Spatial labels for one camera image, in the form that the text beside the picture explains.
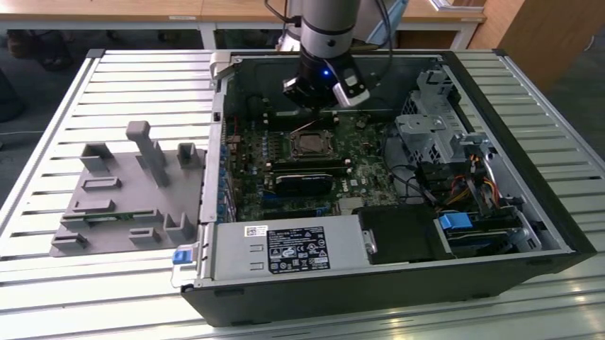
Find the blue case latch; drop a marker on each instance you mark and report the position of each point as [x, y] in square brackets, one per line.
[182, 255]

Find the small silver heatsink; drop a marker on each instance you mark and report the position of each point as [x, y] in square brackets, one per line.
[351, 205]

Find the black PC case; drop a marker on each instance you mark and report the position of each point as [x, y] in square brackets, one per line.
[330, 301]

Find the white camera on black bracket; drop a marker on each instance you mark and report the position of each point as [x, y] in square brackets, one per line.
[351, 95]

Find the silver power supply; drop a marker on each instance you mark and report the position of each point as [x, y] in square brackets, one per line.
[236, 255]

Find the white tray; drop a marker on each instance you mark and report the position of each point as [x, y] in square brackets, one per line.
[439, 3]

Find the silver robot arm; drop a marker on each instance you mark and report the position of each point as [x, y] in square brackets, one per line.
[326, 32]

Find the black graphics card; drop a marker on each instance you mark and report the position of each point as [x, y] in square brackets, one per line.
[302, 184]

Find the white barcode sticker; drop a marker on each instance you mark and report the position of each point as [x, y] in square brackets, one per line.
[256, 231]

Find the wooden desk white frame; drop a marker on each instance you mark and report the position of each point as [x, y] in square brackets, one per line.
[93, 12]
[227, 8]

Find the green motherboard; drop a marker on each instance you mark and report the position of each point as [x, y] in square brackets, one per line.
[369, 184]

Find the blue disk carrier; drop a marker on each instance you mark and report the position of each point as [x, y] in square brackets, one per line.
[454, 222]

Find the grey parts rack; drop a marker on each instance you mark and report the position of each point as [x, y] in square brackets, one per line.
[142, 198]

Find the black latch RAM slot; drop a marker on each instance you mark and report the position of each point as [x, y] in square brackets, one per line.
[307, 163]
[276, 119]
[276, 126]

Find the round coin battery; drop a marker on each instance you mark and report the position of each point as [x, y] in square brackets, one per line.
[359, 124]

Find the black plastic bay cover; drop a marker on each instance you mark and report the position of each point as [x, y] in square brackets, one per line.
[402, 233]

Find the green RAM stick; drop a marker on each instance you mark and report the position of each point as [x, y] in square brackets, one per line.
[124, 215]

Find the CPU socket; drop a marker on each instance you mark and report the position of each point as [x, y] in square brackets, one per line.
[314, 155]

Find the black rating label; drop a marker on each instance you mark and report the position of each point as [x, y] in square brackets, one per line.
[298, 248]

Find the perforated metal drive cage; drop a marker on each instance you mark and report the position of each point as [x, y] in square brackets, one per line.
[421, 141]

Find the brown wooden cabinet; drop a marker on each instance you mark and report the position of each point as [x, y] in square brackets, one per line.
[544, 42]

